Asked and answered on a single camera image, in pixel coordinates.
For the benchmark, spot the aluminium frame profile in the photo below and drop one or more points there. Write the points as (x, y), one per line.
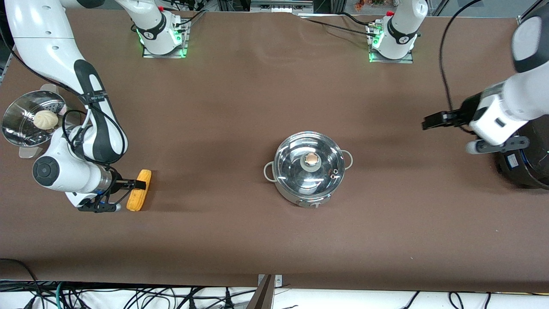
(525, 15)

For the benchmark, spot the yellow corn cob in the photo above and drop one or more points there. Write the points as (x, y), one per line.
(136, 200)

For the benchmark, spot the steel steamer basket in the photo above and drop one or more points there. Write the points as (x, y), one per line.
(19, 116)

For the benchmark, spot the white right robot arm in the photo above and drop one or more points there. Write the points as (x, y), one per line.
(43, 43)

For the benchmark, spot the white steamed bun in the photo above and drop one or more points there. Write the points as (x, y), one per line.
(45, 120)

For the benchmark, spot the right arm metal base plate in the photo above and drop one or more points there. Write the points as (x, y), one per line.
(148, 54)

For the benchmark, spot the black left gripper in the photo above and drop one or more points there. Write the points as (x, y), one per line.
(466, 109)

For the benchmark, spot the glass pot lid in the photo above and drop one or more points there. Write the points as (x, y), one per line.
(296, 167)

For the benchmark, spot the black round appliance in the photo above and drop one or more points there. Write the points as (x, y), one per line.
(525, 167)

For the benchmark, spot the brown table cover sheet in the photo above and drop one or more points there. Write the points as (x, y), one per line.
(257, 107)

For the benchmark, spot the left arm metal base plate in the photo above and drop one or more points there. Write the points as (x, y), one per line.
(407, 60)

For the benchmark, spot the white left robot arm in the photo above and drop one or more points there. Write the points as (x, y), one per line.
(529, 43)

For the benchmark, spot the metal table edge bracket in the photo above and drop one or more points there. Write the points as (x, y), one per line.
(276, 280)

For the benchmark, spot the stainless steel pot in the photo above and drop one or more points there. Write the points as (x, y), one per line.
(309, 200)

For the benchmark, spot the grey metal box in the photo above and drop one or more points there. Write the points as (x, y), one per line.
(281, 5)

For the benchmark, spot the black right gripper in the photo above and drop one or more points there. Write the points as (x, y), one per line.
(114, 180)

